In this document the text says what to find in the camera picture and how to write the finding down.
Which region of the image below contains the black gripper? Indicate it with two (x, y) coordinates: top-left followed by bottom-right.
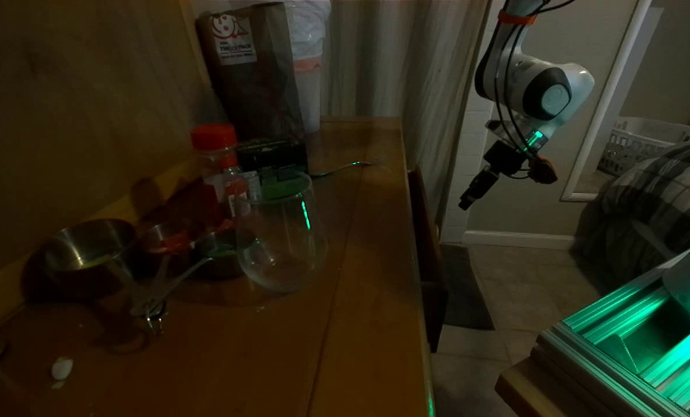
(458, 138), (534, 214)

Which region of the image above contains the wooden dresser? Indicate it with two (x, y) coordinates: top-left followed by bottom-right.
(0, 115), (434, 417)

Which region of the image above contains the white framed mirror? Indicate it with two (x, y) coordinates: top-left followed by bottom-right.
(560, 0), (665, 205)

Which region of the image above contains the white laundry basket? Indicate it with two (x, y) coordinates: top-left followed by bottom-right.
(596, 115), (690, 181)

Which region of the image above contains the plaid blanket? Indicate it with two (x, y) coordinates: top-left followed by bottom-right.
(573, 138), (690, 292)

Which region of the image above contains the white trash bin with liner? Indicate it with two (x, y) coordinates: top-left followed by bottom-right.
(283, 0), (334, 130)

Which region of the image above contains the clear stemless glass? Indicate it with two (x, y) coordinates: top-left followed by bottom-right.
(233, 171), (332, 294)

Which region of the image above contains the dark green box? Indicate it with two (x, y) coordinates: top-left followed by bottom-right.
(237, 138), (313, 196)

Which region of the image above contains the brown paper bag with label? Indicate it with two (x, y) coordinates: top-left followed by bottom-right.
(195, 0), (309, 146)

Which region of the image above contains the red capped spice bottle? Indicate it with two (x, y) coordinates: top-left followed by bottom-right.
(191, 123), (261, 235)

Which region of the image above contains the small metal measuring cup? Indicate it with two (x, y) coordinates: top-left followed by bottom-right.
(140, 229), (248, 332)

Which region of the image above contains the large metal measuring cup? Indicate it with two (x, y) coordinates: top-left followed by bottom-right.
(41, 219), (166, 332)

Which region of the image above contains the wooden back panel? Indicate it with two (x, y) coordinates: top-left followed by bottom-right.
(0, 0), (215, 312)

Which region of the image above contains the small white pill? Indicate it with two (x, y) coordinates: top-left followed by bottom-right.
(48, 358), (76, 387)

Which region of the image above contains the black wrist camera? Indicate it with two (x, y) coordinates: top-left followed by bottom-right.
(525, 153), (560, 186)

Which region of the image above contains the orange cable strap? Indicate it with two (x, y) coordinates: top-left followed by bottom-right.
(497, 7), (542, 28)

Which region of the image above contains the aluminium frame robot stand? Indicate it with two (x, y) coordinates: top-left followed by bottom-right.
(493, 270), (690, 417)

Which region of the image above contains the small measuring cup red handle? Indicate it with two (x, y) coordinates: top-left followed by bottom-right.
(134, 220), (193, 270)

